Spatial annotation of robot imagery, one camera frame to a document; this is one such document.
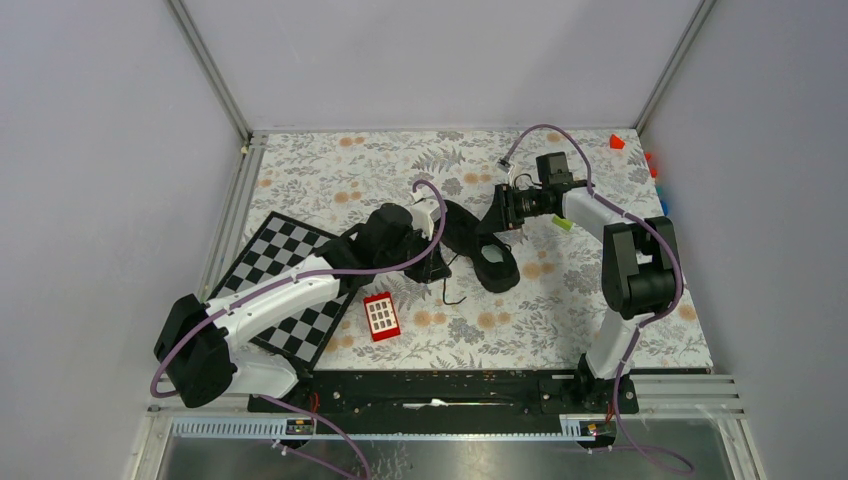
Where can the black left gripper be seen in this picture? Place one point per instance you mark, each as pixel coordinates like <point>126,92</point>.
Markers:
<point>433,268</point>

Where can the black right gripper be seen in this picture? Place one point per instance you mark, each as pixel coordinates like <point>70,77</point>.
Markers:
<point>502,215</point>

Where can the black shoelace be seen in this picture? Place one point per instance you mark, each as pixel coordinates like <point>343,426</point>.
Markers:
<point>453,289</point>

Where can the black sneaker shoe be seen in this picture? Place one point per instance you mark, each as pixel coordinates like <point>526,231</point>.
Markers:
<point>494,265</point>

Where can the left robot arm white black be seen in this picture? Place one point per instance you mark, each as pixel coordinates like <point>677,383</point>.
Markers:
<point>200,346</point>

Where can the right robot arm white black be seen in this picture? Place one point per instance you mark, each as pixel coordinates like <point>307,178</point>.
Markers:
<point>640,273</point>

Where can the red toy calculator block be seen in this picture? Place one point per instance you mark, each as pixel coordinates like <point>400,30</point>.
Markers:
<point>381,316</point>

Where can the green rectangular block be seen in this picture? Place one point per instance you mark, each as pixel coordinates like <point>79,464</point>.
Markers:
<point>562,223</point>

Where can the floral patterned table mat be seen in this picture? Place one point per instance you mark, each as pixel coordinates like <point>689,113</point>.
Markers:
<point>333,181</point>

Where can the red triangular block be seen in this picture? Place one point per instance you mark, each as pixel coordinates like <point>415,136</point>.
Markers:
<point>616,143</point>

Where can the black white chessboard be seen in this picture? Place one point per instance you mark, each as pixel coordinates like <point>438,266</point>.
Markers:
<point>295,320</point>

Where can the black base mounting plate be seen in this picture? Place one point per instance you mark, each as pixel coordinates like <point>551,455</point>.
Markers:
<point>450,402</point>

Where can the orange red toy piece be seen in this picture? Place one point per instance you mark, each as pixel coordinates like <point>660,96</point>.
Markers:
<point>651,165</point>

